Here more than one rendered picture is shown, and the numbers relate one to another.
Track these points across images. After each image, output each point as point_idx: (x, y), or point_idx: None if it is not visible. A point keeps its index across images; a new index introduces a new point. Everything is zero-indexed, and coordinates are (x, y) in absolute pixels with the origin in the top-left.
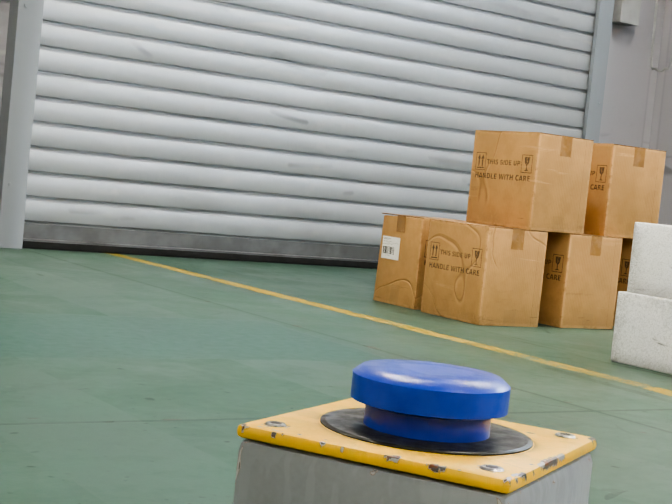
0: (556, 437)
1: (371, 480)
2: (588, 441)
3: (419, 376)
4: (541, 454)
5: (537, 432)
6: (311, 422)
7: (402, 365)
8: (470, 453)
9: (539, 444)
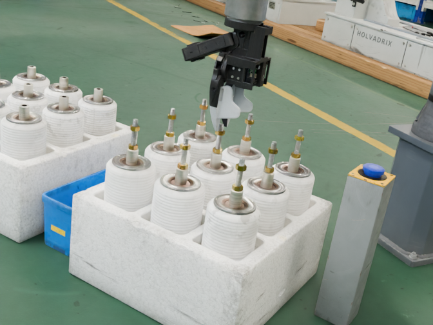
0: (354, 173)
1: None
2: (349, 172)
3: (375, 164)
4: (356, 169)
5: (356, 174)
6: (387, 176)
7: (378, 167)
8: None
9: (356, 171)
